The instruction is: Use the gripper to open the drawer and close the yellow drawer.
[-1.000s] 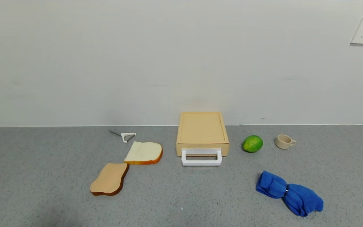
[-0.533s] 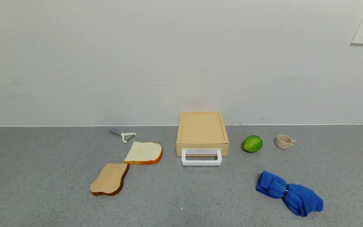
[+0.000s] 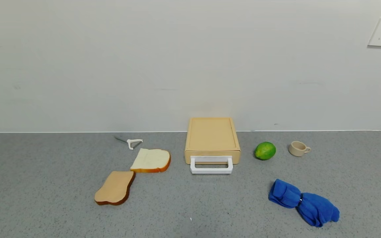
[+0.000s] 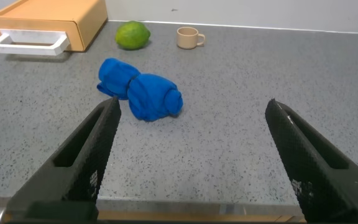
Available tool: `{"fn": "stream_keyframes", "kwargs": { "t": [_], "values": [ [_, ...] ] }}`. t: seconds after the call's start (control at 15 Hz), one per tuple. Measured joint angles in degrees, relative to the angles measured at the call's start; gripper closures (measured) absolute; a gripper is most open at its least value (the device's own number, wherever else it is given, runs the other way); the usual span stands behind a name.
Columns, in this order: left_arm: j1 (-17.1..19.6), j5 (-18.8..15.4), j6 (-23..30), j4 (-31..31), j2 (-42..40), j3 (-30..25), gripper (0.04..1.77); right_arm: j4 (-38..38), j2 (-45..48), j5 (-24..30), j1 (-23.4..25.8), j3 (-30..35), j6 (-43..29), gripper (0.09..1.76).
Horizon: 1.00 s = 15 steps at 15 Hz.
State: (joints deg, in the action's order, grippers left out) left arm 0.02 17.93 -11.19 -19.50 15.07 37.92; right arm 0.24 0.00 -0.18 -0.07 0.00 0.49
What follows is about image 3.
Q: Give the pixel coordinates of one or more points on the yellow drawer cabinet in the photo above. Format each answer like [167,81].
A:
[212,135]

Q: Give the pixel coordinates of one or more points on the white bread slice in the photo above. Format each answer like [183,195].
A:
[150,160]

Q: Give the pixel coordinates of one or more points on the white peeler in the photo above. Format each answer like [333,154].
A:
[131,142]

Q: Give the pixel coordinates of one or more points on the green lime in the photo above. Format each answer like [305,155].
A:
[265,150]

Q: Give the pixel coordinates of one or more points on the brown toast slice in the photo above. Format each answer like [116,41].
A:
[114,188]

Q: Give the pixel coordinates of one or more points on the beige cup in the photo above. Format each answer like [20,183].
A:
[297,148]

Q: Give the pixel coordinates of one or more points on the blue rolled cloth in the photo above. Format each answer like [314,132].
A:
[313,206]

